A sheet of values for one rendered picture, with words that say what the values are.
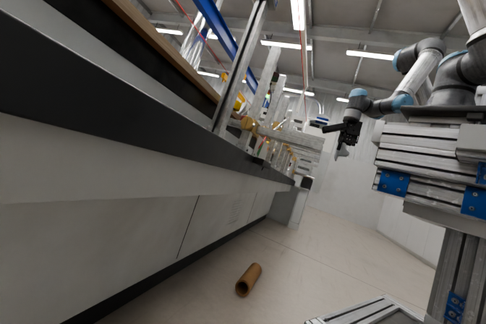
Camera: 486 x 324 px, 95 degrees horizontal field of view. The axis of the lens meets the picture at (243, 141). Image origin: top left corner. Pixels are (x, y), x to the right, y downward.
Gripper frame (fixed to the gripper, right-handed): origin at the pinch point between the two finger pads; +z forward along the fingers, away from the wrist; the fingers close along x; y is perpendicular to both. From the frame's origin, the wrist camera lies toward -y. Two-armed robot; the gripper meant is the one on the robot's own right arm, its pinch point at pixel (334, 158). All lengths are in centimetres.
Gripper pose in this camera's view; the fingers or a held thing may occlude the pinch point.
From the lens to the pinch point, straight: 114.9
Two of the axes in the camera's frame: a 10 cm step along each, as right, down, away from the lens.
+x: 2.9, 2.0, 9.4
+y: 9.0, 2.7, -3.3
